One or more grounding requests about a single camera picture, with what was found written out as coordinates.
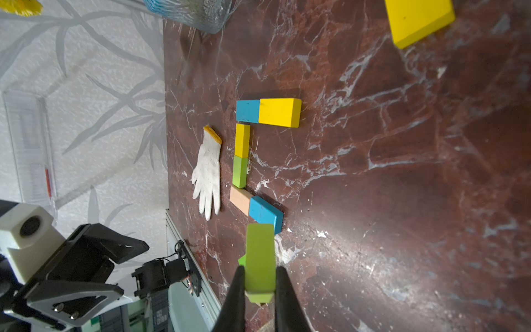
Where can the large yellow block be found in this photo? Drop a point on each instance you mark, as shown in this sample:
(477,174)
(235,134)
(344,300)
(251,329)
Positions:
(282,112)

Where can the clear plastic shelf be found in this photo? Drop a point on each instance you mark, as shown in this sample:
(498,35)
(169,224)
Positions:
(28,126)

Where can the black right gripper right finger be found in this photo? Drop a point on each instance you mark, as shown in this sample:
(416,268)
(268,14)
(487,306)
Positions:
(289,315)

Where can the red marker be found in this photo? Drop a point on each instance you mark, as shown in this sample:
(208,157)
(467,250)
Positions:
(48,183)

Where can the aluminium frame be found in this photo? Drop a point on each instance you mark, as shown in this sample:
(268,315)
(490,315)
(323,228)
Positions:
(192,302)

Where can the small yellow block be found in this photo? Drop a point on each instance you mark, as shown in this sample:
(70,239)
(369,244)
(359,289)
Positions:
(412,20)

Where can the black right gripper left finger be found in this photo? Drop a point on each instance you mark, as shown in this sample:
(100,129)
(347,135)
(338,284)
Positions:
(232,314)

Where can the white cotton glove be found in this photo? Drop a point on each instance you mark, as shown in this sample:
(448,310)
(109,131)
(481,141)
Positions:
(206,175)

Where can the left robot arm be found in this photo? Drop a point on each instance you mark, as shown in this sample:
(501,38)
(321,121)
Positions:
(28,241)

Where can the teal block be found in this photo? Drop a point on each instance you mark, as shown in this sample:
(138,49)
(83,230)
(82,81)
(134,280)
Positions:
(247,111)
(265,213)

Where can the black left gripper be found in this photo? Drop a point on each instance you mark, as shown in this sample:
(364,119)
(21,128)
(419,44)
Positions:
(71,287)

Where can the blue glass vase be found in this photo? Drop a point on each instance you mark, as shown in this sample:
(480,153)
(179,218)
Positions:
(208,16)

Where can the artificial flowers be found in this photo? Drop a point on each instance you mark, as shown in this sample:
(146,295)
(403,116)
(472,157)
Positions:
(24,8)

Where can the light wood block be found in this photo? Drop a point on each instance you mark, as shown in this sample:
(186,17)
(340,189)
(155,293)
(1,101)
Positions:
(240,198)

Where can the lime green block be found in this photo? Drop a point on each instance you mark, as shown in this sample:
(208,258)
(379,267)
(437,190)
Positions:
(260,264)

